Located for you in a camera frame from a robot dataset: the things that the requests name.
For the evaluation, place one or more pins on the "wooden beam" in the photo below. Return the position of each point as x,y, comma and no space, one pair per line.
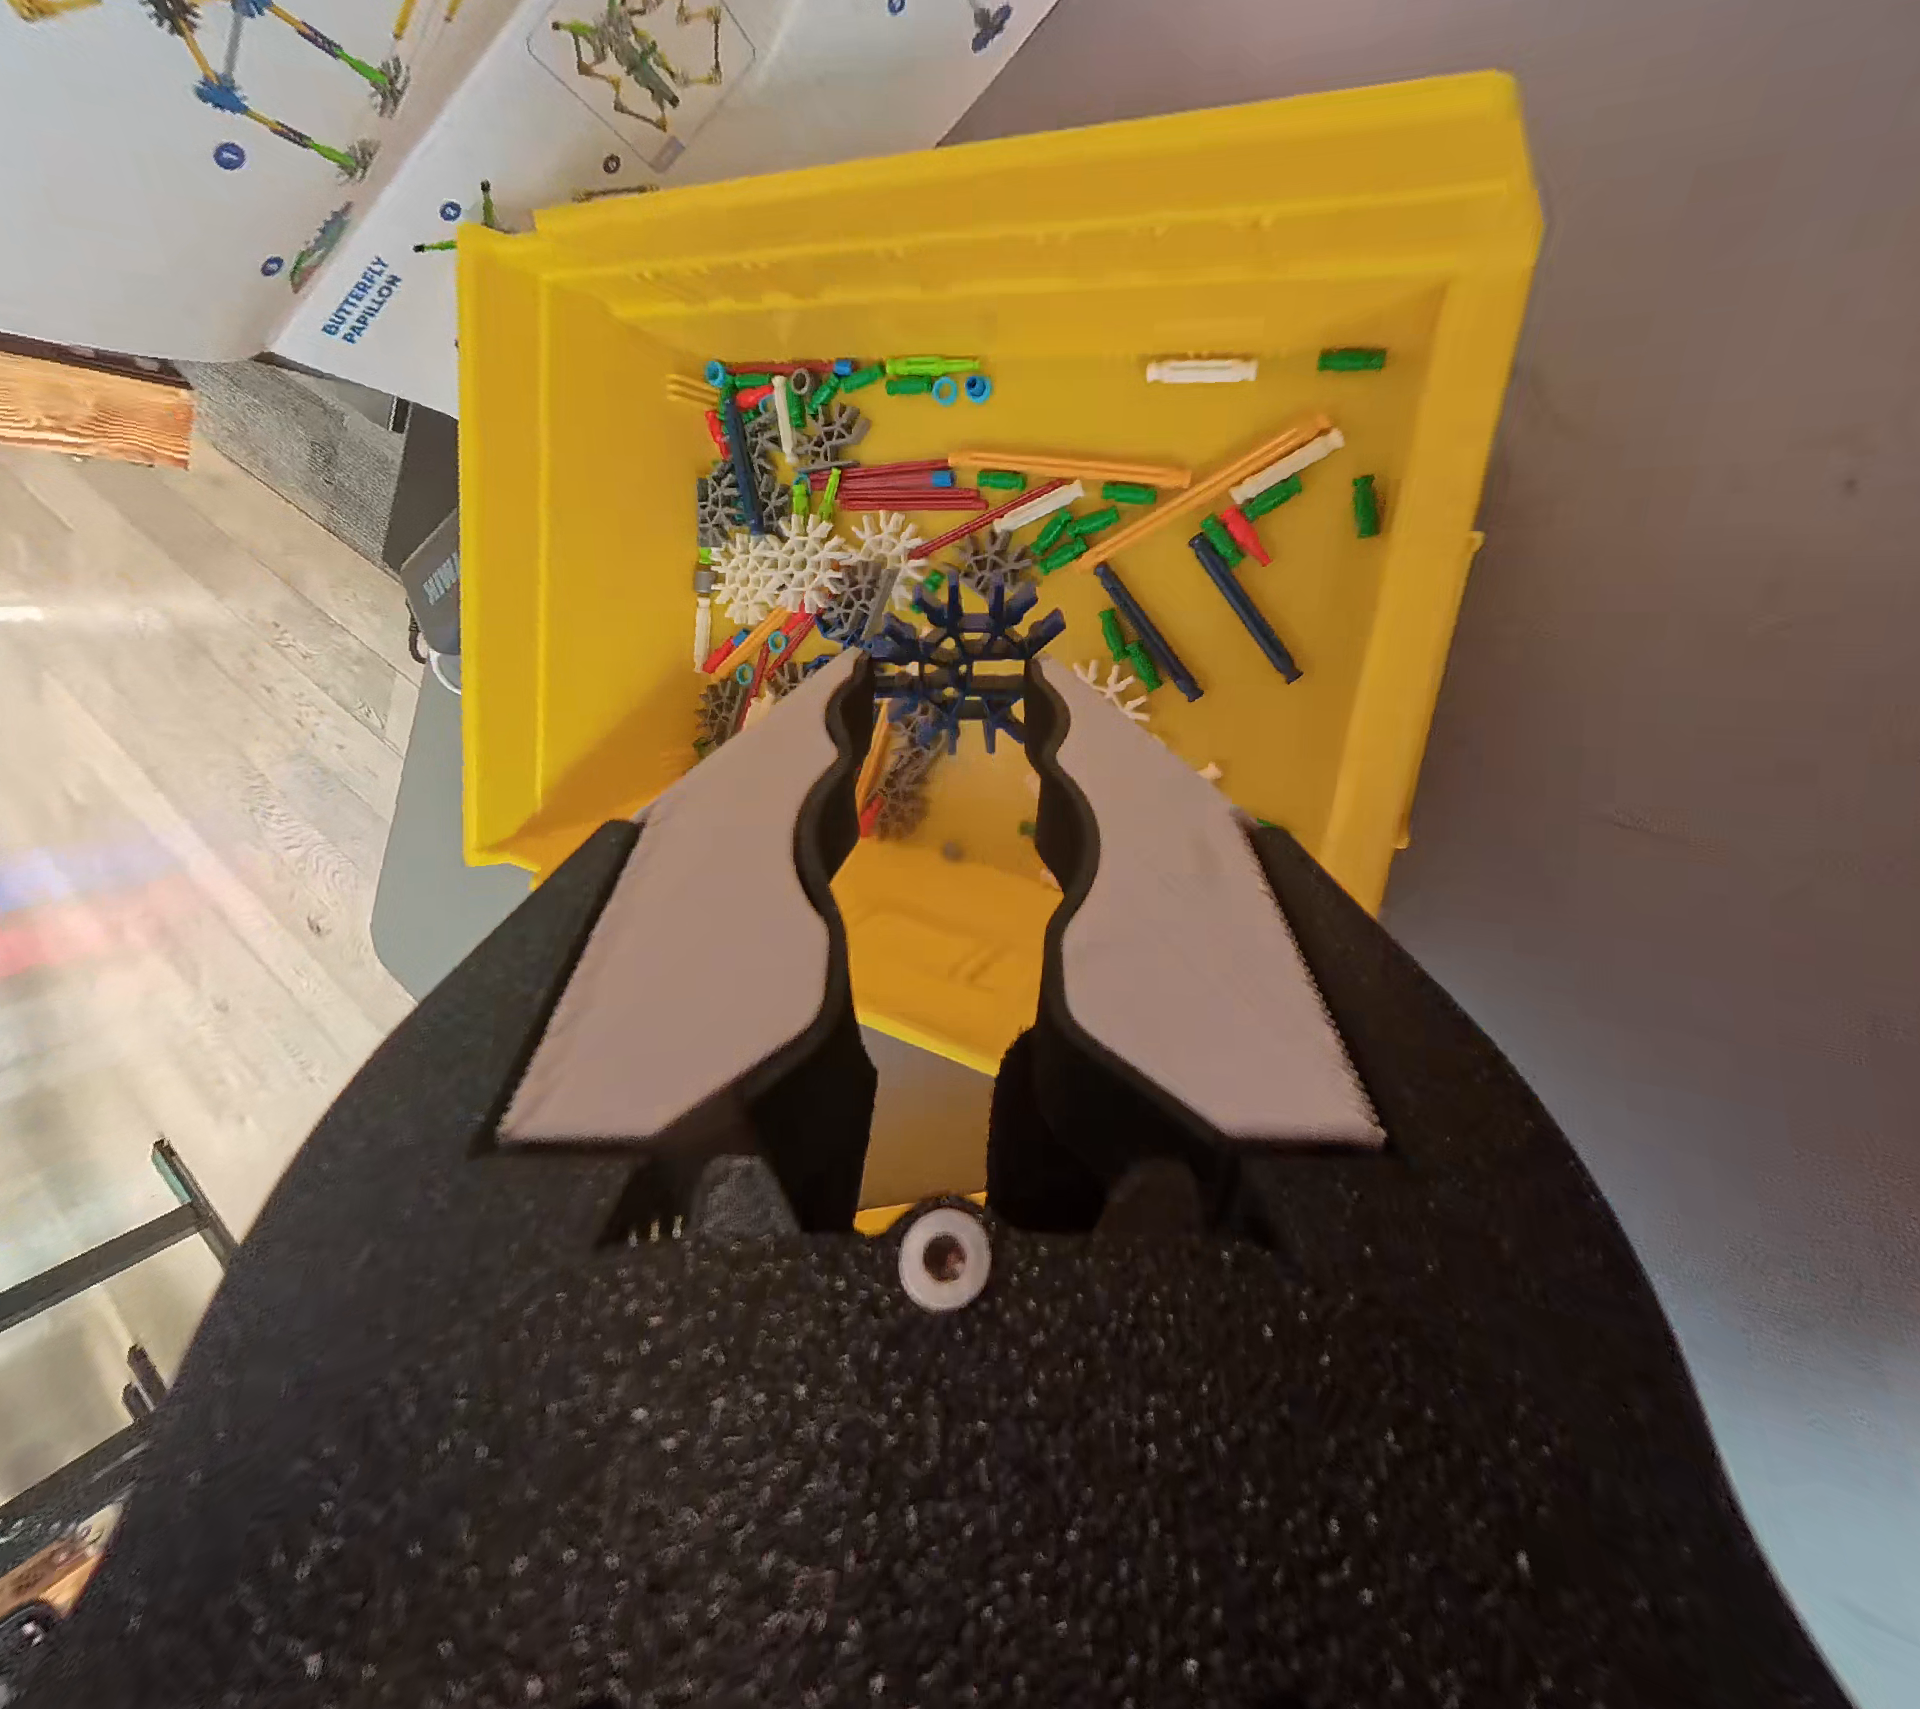
88,403

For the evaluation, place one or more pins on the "pile of toy building pieces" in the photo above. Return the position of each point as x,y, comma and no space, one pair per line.
839,540

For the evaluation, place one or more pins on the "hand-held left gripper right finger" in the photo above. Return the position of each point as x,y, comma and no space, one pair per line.
1216,990

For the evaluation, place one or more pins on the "black metal frame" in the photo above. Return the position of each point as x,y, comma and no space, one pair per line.
150,1228

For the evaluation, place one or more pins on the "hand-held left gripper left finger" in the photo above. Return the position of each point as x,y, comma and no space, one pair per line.
676,990

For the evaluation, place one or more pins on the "yellow plastic bin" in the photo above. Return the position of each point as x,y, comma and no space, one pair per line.
601,540

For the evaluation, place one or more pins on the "grey desk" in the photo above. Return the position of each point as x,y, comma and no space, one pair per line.
1725,388

